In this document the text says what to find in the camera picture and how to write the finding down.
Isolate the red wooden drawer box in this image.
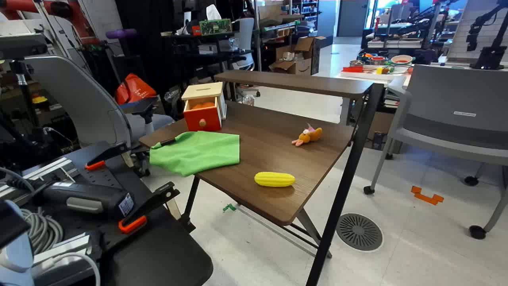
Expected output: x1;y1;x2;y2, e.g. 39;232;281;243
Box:
180;81;229;133

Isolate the black clamp orange tip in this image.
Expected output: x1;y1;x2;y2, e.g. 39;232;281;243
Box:
85;140;131;173
116;181;181;235

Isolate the orange floor marker piece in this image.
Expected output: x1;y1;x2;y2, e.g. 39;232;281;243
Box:
410;184;447;206

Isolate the grey rolling chair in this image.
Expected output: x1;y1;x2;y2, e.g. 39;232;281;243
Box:
362;63;508;241

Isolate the black handheld device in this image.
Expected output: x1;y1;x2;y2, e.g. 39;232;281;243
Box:
40;181;137;218

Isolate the brown wooden desk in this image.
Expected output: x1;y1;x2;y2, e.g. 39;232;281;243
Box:
139;70;386;286

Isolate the grey office chair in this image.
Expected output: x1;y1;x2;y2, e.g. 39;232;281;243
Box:
23;54;177;178

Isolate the round floor drain cover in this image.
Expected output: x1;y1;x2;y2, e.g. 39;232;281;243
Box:
335;211;385;252

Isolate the orange bag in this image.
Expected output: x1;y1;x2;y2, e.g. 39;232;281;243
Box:
115;71;159;106

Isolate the orange plush toy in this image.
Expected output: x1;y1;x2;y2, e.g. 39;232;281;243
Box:
291;124;326;149

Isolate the cardboard box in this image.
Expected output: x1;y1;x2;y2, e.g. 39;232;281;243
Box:
270;35;329;76

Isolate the grey coiled cable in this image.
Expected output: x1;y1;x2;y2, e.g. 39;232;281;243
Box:
20;206;66;256

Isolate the green towel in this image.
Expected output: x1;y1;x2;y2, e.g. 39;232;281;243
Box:
148;130;243;178

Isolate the white table with toys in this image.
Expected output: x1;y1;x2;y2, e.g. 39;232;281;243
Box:
315;51;416;127

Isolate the green circuit board box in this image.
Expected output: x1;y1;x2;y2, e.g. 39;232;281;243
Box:
199;17;234;36

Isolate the yellow banana toy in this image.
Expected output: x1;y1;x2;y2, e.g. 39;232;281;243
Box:
253;170;297;189

